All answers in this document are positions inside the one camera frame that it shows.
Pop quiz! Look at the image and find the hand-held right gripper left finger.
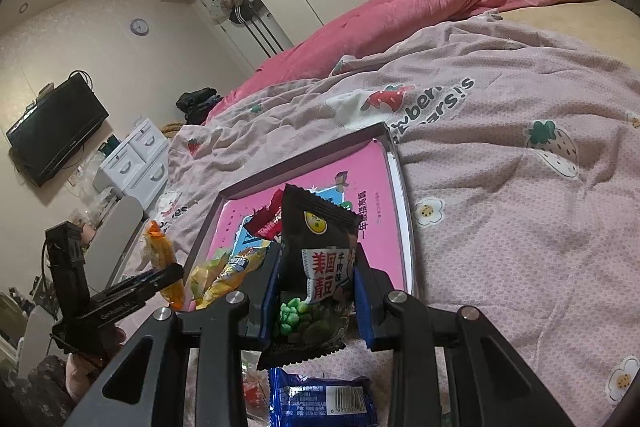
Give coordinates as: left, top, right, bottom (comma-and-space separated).
65, 247, 283, 427

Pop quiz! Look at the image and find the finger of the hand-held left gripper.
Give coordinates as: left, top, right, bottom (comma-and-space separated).
87, 263, 185, 325

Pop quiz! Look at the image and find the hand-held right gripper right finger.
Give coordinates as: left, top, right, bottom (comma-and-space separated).
350, 257, 576, 427

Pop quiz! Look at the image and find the orange snack packet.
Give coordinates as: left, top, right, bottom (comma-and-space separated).
142, 221, 186, 310

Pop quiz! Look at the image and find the yellow snack packet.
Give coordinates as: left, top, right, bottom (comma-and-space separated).
200, 244, 273, 308

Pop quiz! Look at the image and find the green snack packet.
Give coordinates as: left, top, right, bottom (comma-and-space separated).
186, 254, 228, 308

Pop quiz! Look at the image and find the red snack packet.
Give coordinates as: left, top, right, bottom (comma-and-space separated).
248, 188, 286, 240

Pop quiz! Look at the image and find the black pea snack packet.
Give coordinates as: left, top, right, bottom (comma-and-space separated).
256, 183, 361, 370

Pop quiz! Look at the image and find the purple shallow box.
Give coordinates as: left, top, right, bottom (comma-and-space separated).
182, 122, 416, 313

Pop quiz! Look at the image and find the clear packet with red print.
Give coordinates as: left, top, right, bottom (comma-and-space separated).
240, 357, 273, 427

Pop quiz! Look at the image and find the blue snack packet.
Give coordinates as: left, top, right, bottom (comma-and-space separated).
267, 367, 378, 427

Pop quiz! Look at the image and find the person's left hand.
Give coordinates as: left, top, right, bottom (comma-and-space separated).
65, 349, 103, 403

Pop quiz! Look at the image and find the grey chair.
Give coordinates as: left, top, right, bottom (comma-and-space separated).
87, 196, 146, 303

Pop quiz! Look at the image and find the pink picture book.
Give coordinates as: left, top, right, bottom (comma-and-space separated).
200, 139, 407, 295

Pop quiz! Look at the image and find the person's floral clothing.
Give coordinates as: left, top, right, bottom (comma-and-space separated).
15, 354, 76, 427

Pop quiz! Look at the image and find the white drawer cabinet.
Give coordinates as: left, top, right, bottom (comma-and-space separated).
92, 118, 171, 202

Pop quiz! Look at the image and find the black television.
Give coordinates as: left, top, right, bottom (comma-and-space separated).
6, 77, 110, 188

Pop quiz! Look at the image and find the pink strawberry printed blanket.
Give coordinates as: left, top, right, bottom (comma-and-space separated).
125, 14, 640, 427

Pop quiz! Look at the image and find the dark clothes pile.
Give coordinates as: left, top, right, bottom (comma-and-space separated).
176, 88, 223, 125

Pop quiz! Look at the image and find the hanging black bag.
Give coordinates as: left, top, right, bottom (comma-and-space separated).
227, 2, 283, 60

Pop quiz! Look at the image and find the hanging pale bag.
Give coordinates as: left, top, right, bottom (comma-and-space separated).
207, 0, 246, 25

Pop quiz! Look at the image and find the pink quilt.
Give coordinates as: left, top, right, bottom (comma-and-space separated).
202, 0, 598, 125

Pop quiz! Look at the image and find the beige bed sheet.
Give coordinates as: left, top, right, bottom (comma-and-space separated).
480, 0, 640, 38

